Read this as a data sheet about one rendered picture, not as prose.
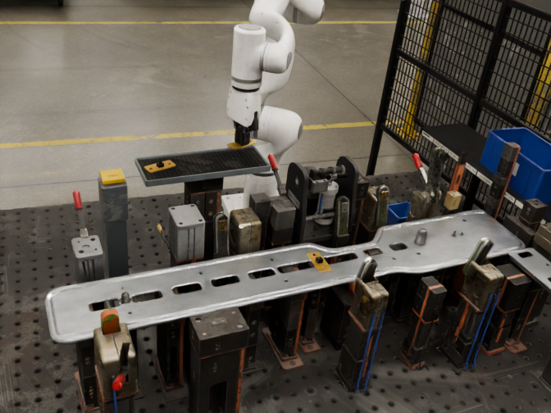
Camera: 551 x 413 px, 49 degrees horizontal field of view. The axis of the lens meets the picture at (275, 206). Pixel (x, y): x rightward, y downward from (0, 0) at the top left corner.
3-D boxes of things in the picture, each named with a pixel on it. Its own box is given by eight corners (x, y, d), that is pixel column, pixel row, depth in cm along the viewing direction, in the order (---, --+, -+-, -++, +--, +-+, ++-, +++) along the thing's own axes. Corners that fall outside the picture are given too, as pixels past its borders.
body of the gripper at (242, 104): (224, 79, 167) (221, 115, 173) (247, 91, 161) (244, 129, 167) (244, 74, 171) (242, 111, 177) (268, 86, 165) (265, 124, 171)
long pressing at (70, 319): (53, 356, 132) (52, 351, 131) (43, 291, 149) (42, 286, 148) (530, 250, 185) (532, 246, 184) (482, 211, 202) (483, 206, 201)
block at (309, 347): (304, 354, 179) (317, 278, 164) (286, 324, 189) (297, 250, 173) (321, 350, 181) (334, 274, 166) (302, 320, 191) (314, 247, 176)
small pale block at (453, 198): (427, 285, 212) (453, 197, 193) (421, 279, 215) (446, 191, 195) (434, 283, 214) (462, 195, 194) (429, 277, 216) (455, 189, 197)
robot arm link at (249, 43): (268, 73, 168) (236, 67, 169) (273, 25, 161) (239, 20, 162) (260, 83, 161) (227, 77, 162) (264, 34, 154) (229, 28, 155)
